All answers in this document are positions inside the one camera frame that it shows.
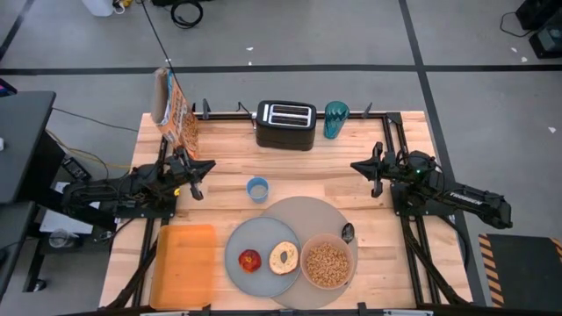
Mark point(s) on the black toaster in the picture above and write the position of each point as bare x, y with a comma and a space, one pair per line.
285, 129

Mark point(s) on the black table frame rails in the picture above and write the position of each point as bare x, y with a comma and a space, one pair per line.
228, 117

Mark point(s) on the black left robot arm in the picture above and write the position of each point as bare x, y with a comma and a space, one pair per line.
110, 193

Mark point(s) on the orange plastic tray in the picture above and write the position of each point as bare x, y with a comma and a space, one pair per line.
184, 263

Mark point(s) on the round grey placemat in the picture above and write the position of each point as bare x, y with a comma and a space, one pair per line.
307, 215

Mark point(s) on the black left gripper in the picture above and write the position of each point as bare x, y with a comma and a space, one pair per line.
180, 169

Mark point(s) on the black hazard striped mat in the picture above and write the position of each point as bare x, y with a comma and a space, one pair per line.
522, 267

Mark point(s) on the grey round plate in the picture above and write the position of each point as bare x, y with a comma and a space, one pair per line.
259, 237

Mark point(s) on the red apple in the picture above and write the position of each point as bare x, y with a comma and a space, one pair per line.
250, 261

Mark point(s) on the bagel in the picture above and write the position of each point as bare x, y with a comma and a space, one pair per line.
277, 263

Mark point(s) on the pink bowl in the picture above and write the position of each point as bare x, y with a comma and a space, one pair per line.
347, 272

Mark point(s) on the orange cereal box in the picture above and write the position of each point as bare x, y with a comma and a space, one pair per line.
175, 118

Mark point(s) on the cereal pieces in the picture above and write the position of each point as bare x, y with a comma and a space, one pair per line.
327, 263

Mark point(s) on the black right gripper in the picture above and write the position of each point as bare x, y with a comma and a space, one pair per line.
386, 169

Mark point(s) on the white container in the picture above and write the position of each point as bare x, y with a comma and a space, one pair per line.
98, 6

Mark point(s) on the light blue cup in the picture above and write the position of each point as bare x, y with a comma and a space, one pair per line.
257, 189

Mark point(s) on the black desk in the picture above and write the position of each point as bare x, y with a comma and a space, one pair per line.
22, 145

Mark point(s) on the black equipment case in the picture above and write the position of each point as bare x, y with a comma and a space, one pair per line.
544, 26

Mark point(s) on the clear plastic cup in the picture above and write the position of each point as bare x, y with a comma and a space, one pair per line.
63, 238

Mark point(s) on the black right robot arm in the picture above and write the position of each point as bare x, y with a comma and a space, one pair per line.
461, 197

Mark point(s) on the metal spoon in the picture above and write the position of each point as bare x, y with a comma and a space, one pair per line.
348, 232

